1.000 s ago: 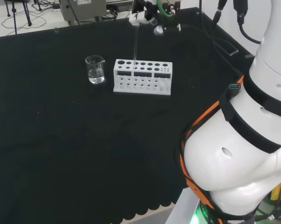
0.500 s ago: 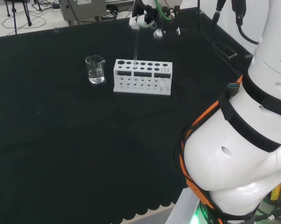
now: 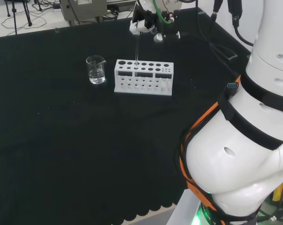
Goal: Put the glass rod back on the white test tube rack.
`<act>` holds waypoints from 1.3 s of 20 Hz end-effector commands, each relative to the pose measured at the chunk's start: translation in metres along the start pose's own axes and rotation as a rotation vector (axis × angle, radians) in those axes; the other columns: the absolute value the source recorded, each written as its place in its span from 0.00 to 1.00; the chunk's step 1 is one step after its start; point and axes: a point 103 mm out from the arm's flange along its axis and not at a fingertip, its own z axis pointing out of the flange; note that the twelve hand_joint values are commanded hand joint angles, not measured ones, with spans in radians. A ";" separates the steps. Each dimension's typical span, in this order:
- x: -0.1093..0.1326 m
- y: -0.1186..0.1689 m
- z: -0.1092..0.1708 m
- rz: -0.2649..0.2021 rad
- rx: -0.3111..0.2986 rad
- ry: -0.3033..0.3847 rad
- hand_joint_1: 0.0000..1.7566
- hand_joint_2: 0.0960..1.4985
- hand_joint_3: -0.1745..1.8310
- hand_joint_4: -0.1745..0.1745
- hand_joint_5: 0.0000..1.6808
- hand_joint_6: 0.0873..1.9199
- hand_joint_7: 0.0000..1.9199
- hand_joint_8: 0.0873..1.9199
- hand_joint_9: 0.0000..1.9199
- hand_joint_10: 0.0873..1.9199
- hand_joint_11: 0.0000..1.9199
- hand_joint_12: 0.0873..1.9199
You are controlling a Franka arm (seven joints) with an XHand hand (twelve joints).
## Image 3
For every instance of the clear cloth clip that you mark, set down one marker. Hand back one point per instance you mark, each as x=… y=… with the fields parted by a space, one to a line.
x=200 y=12
x=56 y=30

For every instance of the black bench cloth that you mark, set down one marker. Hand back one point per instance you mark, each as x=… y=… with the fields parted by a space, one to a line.
x=85 y=140

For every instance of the yellow stop button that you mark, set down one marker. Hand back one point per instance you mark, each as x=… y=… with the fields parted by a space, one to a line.
x=280 y=192

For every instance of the clear glass rod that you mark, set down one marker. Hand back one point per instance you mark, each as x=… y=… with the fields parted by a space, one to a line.
x=137 y=51

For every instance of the grey metal equipment box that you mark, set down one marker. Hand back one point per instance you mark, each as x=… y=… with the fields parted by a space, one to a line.
x=89 y=9

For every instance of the clear glass beaker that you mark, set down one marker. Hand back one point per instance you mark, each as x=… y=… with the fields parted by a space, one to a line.
x=96 y=75

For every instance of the blue plug connector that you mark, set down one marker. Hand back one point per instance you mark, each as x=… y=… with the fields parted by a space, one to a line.
x=232 y=84

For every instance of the white test tube rack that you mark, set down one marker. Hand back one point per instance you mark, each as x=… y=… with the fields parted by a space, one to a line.
x=143 y=86

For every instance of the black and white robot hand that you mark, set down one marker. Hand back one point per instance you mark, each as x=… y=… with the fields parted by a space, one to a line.
x=141 y=27

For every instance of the thin-legged black tripod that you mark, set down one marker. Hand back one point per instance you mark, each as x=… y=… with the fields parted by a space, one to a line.
x=14 y=14

